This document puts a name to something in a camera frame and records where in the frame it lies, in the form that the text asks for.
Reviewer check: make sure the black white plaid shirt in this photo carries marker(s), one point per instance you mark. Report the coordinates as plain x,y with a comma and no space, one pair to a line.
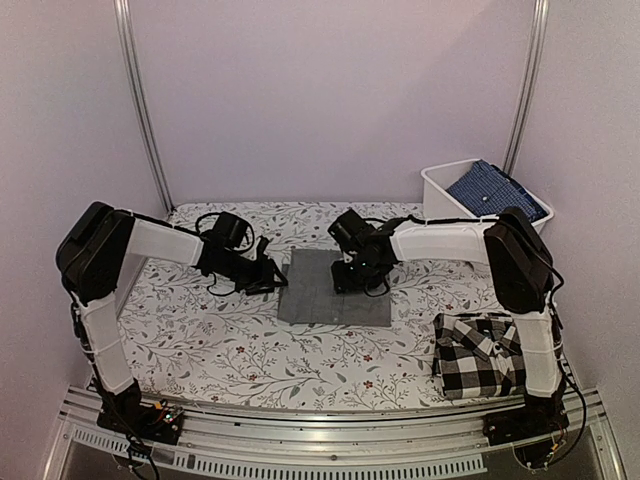
477,355

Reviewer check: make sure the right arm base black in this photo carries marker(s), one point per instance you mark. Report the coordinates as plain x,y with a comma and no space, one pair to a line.
546,417

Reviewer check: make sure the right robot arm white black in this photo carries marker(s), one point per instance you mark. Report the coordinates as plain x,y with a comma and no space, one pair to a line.
520,264

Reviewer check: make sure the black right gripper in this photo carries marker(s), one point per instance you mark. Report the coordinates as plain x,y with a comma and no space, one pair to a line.
342,282

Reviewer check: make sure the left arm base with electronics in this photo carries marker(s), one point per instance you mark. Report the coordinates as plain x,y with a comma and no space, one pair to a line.
125,413

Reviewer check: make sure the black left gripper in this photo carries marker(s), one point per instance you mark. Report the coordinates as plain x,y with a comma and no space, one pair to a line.
263,278

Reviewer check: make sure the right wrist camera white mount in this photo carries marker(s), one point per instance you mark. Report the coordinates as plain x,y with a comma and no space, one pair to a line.
350,231

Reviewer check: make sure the right aluminium frame post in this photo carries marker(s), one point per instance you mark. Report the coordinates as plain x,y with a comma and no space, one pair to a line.
527,91

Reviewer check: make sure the left aluminium frame post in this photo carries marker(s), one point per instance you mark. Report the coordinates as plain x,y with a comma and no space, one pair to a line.
133,72

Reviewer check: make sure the aluminium front rail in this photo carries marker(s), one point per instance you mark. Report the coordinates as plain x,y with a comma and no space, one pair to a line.
221,442

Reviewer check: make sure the blue checked shirt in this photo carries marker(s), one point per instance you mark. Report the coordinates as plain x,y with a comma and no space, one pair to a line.
486,190

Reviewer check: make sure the aluminium frame post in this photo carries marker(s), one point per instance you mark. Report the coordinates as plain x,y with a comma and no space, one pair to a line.
527,91
133,72

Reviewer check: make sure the floral patterned table cloth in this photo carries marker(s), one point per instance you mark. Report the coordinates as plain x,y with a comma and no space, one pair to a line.
191,337

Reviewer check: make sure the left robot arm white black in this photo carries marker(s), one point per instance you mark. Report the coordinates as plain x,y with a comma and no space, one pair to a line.
92,254

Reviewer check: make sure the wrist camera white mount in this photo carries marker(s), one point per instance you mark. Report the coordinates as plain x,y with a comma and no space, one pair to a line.
350,231
261,246

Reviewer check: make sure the white plastic bin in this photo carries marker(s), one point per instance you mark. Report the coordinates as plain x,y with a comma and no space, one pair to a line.
437,203

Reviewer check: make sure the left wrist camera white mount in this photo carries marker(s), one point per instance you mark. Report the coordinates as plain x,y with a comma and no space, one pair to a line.
261,246

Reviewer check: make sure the grey long sleeve shirt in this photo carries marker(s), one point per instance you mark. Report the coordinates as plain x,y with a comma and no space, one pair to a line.
310,298

